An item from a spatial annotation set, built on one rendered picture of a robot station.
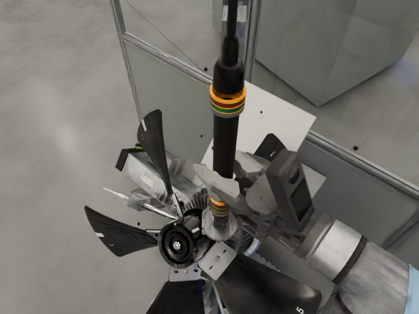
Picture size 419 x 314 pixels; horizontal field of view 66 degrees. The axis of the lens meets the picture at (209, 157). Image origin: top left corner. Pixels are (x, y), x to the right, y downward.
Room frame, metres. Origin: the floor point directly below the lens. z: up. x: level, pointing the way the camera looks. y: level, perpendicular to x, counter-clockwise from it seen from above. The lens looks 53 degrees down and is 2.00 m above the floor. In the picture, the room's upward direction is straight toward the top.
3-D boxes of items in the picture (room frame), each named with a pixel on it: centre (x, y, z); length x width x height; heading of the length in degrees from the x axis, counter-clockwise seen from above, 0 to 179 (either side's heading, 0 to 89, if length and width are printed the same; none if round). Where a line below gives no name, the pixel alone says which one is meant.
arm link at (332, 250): (0.17, -0.17, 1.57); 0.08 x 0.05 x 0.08; 140
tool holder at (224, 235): (0.30, -0.02, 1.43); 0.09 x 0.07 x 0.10; 175
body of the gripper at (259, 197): (0.22, -0.11, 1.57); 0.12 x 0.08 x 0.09; 50
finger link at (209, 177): (0.27, -0.01, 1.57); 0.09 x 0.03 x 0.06; 60
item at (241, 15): (0.92, -0.07, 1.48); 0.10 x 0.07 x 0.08; 175
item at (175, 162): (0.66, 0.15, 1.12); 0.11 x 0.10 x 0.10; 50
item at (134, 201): (0.52, 0.24, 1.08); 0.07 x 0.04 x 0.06; 61
